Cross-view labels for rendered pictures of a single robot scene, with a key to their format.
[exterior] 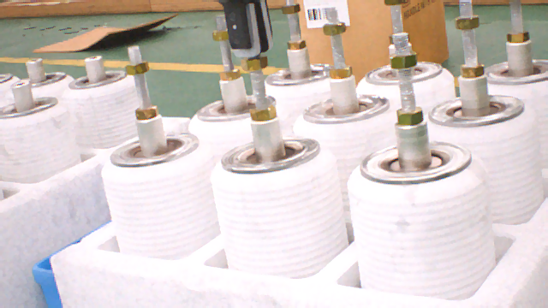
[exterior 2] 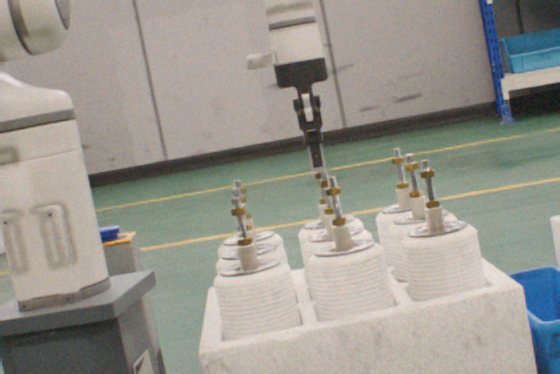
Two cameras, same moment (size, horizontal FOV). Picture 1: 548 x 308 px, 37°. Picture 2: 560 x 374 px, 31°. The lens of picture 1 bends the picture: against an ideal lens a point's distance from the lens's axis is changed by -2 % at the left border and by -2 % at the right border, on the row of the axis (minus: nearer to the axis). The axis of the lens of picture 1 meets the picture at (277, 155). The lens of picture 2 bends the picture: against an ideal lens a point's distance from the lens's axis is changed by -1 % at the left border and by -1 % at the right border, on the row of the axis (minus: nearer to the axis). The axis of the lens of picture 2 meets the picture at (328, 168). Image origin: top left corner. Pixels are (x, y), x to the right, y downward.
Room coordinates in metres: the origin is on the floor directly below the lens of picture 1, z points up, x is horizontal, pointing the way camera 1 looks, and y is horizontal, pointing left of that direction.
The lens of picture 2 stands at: (1.74, -0.93, 0.47)
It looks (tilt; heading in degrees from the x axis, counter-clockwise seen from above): 5 degrees down; 140
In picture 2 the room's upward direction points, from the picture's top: 11 degrees counter-clockwise
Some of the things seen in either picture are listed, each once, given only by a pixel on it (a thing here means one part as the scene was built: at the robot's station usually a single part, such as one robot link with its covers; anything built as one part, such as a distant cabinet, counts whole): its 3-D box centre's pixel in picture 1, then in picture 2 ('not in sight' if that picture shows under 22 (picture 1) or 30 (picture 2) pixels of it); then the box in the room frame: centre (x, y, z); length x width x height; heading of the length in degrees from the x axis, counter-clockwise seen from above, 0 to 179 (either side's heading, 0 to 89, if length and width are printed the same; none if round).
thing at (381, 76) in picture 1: (403, 74); (344, 249); (0.79, -0.13, 0.25); 0.08 x 0.08 x 0.01
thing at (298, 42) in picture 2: not in sight; (282, 42); (0.59, -0.01, 0.52); 0.11 x 0.09 x 0.06; 51
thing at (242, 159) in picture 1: (271, 156); (329, 223); (0.60, 0.01, 0.25); 0.08 x 0.08 x 0.01
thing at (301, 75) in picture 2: not in sight; (304, 89); (0.60, 0.01, 0.45); 0.08 x 0.08 x 0.09
